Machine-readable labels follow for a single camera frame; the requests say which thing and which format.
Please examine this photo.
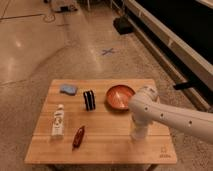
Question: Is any orange wooden bowl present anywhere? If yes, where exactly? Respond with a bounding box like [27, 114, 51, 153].
[106, 85, 135, 110]

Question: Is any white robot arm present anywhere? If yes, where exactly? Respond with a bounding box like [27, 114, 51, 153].
[128, 86, 213, 144]

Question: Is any blue sponge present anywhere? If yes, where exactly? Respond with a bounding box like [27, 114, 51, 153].
[60, 84, 78, 95]

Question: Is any black object on floor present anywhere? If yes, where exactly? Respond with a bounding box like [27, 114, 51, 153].
[113, 17, 133, 35]

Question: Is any wooden folding table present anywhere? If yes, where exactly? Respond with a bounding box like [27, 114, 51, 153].
[25, 79, 177, 166]

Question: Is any grey equipment at top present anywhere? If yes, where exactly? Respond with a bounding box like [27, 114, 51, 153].
[50, 0, 77, 12]

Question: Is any floor cable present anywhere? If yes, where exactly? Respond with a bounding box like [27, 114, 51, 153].
[0, 3, 57, 24]

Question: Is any white tube bottle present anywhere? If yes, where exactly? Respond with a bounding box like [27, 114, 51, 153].
[51, 104, 64, 137]

